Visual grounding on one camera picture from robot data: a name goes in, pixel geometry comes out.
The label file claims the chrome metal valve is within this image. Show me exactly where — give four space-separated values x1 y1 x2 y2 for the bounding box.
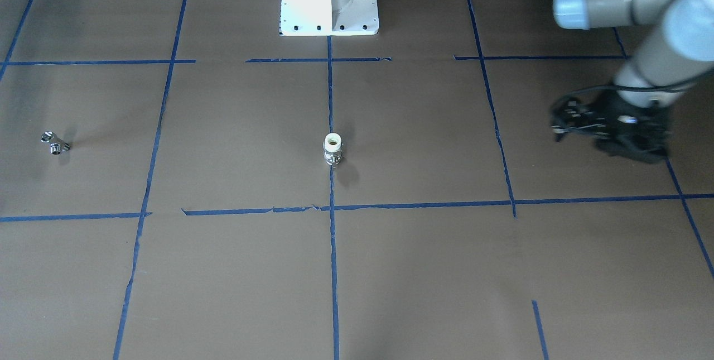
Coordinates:
41 131 71 156

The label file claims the white PPR pipe fitting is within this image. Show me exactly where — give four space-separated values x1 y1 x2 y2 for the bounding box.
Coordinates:
323 133 342 167

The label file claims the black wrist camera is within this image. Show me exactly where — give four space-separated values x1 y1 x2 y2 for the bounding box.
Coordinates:
595 106 671 164

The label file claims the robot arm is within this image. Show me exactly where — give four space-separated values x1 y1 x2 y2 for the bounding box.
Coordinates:
551 0 712 145

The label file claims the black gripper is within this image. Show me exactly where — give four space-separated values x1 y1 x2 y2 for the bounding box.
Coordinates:
550 92 642 146

